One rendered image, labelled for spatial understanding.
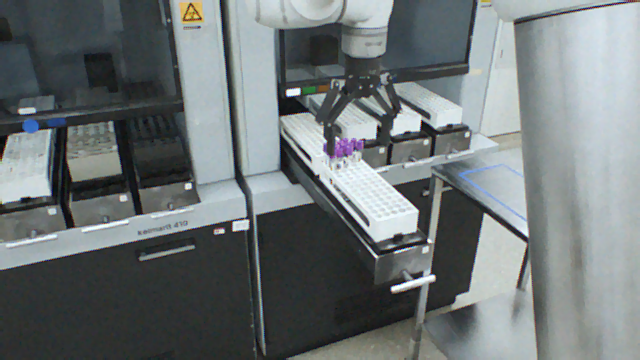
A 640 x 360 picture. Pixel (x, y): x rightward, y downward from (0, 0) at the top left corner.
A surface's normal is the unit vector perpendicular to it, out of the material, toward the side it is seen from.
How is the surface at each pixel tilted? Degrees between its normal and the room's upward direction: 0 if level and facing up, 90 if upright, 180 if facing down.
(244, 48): 90
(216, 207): 90
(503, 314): 0
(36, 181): 90
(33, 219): 90
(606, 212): 75
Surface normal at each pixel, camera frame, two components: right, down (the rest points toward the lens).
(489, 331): 0.01, -0.88
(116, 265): 0.40, 0.45
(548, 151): -0.79, 0.24
